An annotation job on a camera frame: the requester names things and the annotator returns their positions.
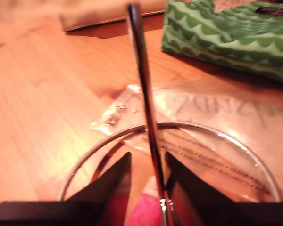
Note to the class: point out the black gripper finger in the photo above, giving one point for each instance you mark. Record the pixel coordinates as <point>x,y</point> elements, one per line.
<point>198,195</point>
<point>103,186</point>

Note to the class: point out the pink paper sheet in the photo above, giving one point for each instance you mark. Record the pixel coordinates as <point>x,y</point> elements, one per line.
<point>146,212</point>

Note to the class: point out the clear printed plastic bag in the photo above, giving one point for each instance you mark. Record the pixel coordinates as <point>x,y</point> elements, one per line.
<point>214,113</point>

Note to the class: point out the green wave pattern pouch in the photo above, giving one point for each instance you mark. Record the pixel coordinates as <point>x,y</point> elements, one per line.
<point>226,42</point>

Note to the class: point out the cream zip pouch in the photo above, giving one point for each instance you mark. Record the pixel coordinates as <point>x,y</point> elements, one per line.
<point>96,18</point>

